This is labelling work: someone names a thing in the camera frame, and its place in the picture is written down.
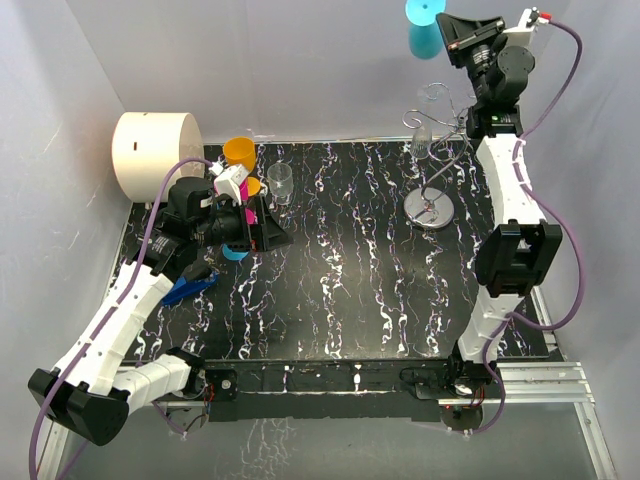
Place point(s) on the blue wine glass front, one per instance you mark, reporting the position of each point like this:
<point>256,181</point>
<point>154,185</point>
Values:
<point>233,255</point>

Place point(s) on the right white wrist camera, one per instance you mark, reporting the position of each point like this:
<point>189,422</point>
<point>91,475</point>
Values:
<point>530,19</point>

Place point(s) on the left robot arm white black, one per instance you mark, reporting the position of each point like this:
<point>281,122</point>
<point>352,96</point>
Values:
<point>85,392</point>

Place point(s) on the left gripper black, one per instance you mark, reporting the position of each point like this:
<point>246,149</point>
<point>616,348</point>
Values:
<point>274,235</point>

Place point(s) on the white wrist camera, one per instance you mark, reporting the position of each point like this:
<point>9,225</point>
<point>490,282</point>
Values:
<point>530,19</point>
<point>228,180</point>

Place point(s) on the silver wire glass rack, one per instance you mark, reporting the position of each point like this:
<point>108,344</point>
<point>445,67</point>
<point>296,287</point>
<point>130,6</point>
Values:
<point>428,206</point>

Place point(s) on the clear glass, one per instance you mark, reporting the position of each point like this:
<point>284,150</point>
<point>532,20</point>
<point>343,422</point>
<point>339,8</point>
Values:
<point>280,181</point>
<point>421,141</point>

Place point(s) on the blue wine glass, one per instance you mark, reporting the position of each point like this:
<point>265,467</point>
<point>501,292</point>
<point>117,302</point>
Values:
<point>424,38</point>
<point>233,255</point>

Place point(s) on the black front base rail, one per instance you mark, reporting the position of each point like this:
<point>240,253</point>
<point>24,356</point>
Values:
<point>419,390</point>

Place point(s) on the pink plastic wine glass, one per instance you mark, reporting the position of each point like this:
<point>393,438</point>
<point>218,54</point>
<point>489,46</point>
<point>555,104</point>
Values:
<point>245,200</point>

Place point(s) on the blue black clip tool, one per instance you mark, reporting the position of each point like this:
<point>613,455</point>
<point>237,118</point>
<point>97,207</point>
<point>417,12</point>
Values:
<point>197,279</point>

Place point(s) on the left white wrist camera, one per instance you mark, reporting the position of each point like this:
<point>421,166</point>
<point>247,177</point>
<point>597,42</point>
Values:
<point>228,180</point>

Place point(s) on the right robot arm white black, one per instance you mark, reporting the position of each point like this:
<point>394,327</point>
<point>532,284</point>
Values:
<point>517,254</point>

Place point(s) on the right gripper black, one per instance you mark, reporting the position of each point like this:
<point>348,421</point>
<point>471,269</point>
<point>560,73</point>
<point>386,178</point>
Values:
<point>462,36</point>

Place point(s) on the white cylindrical container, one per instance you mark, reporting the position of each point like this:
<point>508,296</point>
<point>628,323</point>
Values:
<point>145,145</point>

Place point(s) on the yellow plastic wine glass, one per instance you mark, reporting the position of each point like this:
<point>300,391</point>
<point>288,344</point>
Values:
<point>242,150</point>

